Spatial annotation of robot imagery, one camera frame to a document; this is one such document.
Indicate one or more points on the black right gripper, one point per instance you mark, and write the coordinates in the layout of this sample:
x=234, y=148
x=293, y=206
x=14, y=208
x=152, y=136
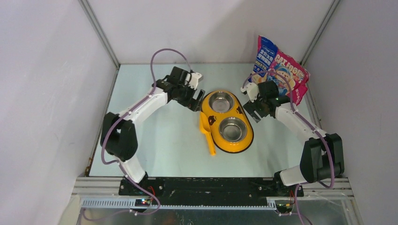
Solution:
x=253, y=106

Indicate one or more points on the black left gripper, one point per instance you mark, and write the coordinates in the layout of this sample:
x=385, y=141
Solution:
x=196, y=104

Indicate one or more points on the yellow plastic food scoop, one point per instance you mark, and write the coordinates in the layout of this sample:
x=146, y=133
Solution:
x=205, y=129

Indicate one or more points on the yellow double pet bowl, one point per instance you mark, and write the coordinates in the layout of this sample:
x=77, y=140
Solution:
x=229, y=125

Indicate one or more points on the colourful cat food bag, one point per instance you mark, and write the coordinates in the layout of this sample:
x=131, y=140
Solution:
x=271, y=64

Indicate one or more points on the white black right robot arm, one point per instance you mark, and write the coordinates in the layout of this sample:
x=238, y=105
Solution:
x=322, y=156

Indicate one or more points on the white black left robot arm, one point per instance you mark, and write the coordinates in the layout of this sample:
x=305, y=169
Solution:
x=119, y=130

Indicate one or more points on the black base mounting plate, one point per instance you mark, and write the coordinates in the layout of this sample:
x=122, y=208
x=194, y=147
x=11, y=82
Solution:
x=209, y=190

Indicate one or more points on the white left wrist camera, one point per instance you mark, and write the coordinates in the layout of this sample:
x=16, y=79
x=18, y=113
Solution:
x=193, y=80

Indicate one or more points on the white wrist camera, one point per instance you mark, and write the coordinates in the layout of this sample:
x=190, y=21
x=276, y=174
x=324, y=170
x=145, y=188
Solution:
x=252, y=90
x=193, y=80

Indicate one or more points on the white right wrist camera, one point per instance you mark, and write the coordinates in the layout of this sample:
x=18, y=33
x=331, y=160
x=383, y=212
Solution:
x=252, y=90

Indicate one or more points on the aluminium right corner post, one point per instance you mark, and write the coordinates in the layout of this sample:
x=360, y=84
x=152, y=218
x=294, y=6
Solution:
x=320, y=30

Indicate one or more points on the aluminium corner post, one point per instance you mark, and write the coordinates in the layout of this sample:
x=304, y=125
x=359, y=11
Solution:
x=95, y=23
x=320, y=30

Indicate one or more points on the aluminium left corner post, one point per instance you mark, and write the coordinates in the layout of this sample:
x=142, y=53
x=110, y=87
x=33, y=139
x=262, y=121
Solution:
x=95, y=23

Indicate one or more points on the aluminium front frame rail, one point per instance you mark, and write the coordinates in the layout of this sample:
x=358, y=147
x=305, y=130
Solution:
x=318, y=206

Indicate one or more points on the grey slotted cable duct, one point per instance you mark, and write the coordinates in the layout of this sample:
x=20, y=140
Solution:
x=136, y=203

